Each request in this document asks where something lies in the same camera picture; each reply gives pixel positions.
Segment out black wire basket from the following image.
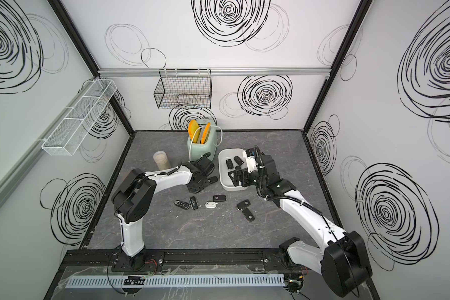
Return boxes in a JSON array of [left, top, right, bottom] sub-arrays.
[[153, 68, 213, 109]]

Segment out yellow toast slice left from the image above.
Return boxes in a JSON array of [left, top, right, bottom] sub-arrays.
[[187, 119, 201, 143]]

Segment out white toaster cable with plug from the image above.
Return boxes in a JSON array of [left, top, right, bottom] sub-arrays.
[[188, 125, 224, 162]]

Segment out beige textured cup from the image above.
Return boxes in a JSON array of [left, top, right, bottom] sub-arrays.
[[153, 151, 171, 171]]

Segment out orange toast slice right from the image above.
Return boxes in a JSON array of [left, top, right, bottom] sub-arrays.
[[198, 122, 211, 145]]

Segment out black VW key upper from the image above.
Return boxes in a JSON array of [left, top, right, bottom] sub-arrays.
[[207, 176, 219, 185]]

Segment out black chrome Bentley key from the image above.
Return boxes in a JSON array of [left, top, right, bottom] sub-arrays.
[[189, 196, 200, 210]]

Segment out black Porsche key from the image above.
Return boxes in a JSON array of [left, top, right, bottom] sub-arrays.
[[174, 200, 190, 210]]

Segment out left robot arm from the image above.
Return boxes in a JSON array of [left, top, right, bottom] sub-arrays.
[[112, 156, 217, 259]]

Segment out white storage box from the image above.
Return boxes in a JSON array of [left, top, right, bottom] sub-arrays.
[[218, 148, 250, 191]]

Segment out black key with buttons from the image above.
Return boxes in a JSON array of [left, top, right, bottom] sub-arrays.
[[233, 156, 244, 166]]

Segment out white key tag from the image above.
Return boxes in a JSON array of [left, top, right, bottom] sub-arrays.
[[205, 201, 218, 209]]

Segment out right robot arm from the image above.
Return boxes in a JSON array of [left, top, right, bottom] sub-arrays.
[[225, 146, 373, 298]]

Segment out black VW key middle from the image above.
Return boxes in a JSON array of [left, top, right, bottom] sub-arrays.
[[212, 194, 227, 203]]

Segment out white mesh wall shelf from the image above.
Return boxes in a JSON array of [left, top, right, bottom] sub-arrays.
[[41, 79, 118, 156]]

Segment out grey slotted cable duct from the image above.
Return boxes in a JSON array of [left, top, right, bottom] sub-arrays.
[[65, 274, 286, 290]]

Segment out green toaster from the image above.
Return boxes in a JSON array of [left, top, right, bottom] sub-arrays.
[[187, 119, 218, 161]]

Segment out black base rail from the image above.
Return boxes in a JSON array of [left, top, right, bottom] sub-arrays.
[[61, 247, 363, 273]]

